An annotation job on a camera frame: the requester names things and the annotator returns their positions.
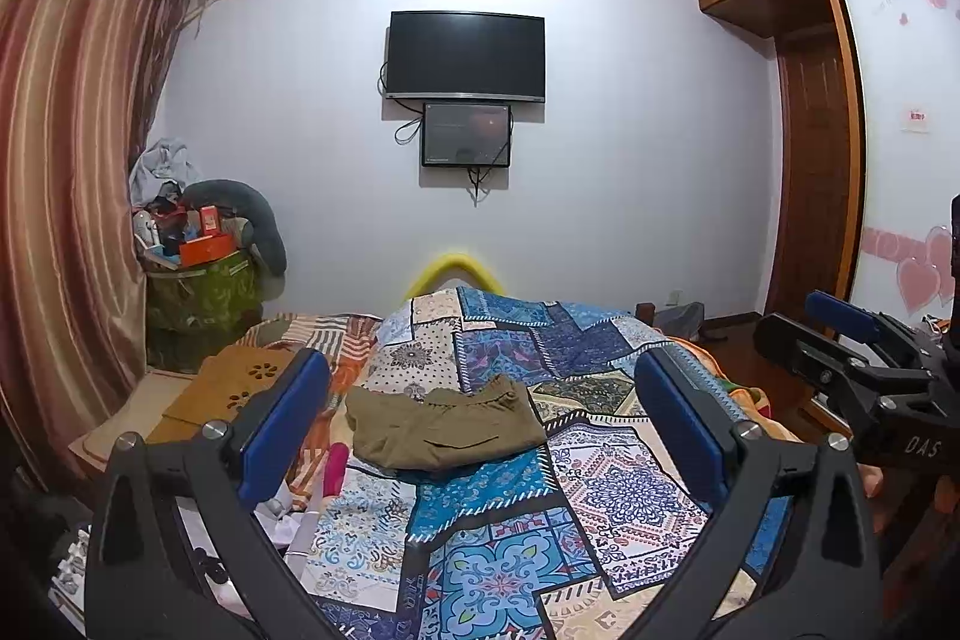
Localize green storage bag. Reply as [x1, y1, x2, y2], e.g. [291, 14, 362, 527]
[143, 248, 264, 372]

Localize pink toy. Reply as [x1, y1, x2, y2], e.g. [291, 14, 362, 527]
[322, 444, 350, 492]

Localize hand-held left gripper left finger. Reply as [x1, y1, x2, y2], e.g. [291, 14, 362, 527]
[82, 347, 334, 640]

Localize dark bag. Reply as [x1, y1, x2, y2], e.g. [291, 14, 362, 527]
[659, 300, 708, 334]

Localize orange box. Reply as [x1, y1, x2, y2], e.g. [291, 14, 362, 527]
[178, 232, 236, 267]

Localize small black wall monitor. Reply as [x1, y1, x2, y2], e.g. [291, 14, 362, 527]
[421, 101, 513, 169]

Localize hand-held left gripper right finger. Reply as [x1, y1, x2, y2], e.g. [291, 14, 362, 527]
[634, 344, 884, 640]

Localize yellow curved headboard pad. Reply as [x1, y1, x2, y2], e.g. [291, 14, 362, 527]
[404, 249, 493, 301]

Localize white wardrobe sliding door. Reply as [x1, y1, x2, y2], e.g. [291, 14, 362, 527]
[831, 0, 960, 330]

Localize striped brown curtain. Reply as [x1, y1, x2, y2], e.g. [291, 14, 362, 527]
[0, 0, 209, 487]

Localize orange fleece blanket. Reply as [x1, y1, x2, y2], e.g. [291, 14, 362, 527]
[671, 337, 782, 432]

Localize black wall television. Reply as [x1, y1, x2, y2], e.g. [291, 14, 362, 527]
[384, 9, 547, 106]

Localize grey curved pillow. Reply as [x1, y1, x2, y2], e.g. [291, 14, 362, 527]
[183, 178, 289, 278]

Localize grey crumpled cloth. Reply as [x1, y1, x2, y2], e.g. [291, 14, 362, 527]
[128, 138, 193, 203]

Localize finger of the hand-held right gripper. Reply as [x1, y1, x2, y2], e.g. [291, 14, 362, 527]
[753, 313, 932, 409]
[805, 289, 924, 357]

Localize orange striped sheet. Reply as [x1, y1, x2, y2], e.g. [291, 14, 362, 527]
[247, 309, 381, 387]

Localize wooden lap board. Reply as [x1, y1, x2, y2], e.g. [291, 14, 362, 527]
[145, 343, 309, 447]

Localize pink heart stickers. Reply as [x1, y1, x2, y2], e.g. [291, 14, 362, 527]
[861, 223, 959, 316]

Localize blue patchwork blanket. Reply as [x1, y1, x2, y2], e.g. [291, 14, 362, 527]
[247, 283, 797, 640]

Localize brown wooden door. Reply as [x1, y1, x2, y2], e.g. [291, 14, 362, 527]
[763, 35, 861, 320]

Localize olive green pants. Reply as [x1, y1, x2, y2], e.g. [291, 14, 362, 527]
[346, 373, 549, 473]

